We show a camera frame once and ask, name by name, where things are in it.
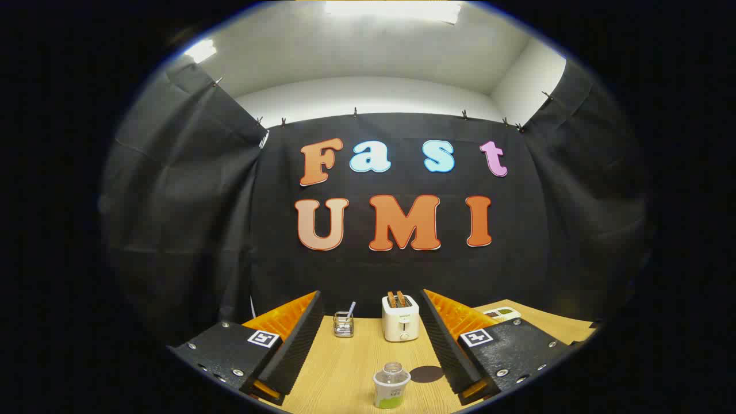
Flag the clear juice bottle white label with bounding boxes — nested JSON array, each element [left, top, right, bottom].
[[373, 362, 411, 409]]

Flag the wooden table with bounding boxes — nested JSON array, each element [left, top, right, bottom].
[[253, 299, 599, 414]]

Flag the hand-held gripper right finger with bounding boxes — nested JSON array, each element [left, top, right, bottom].
[[419, 289, 576, 406]]

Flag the white divided dish of seeds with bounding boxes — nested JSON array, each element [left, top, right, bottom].
[[482, 307, 522, 323]]

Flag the dark brown round coaster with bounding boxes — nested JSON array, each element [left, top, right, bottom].
[[410, 366, 444, 384]]

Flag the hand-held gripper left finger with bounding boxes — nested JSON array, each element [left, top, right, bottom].
[[167, 290, 324, 406]]

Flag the ceiling light panel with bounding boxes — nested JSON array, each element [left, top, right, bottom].
[[184, 39, 218, 64]]

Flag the cream toaster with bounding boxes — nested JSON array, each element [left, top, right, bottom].
[[382, 294, 420, 343]]

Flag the black backdrop cloth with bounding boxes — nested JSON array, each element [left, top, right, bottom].
[[98, 57, 653, 346]]

